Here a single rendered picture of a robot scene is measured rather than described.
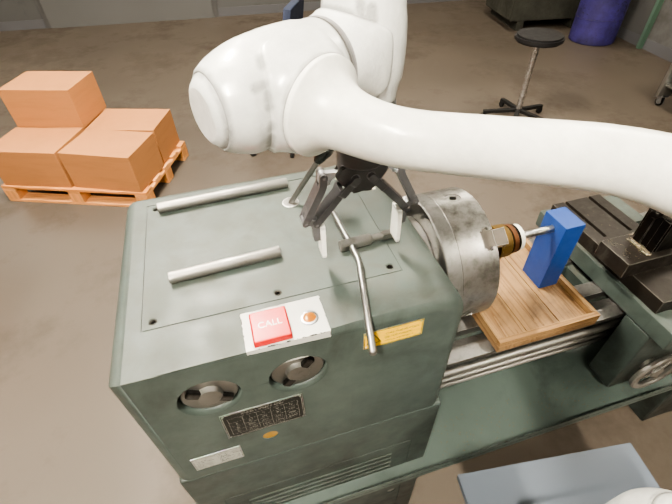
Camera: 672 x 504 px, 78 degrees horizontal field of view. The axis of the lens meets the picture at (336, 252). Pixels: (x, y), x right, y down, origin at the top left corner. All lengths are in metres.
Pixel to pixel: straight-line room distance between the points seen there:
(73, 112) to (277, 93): 3.25
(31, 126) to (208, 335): 3.30
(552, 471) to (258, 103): 1.05
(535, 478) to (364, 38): 1.01
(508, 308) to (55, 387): 2.04
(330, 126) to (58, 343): 2.36
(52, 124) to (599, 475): 3.66
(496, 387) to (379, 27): 1.22
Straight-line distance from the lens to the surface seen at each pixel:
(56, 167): 3.47
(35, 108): 3.76
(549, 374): 1.60
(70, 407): 2.36
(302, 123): 0.40
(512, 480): 1.17
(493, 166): 0.40
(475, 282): 0.94
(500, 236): 0.98
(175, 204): 0.95
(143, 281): 0.82
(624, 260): 1.32
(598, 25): 6.55
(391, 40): 0.53
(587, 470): 1.24
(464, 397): 1.46
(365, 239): 0.79
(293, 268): 0.77
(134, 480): 2.07
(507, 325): 1.21
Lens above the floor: 1.80
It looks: 44 degrees down
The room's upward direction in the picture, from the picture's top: 2 degrees counter-clockwise
